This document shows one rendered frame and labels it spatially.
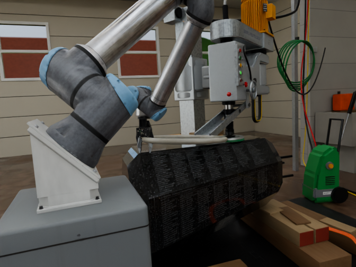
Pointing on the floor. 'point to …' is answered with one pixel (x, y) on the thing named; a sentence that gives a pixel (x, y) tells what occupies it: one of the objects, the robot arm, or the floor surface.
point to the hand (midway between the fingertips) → (145, 150)
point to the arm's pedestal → (78, 231)
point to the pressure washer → (324, 172)
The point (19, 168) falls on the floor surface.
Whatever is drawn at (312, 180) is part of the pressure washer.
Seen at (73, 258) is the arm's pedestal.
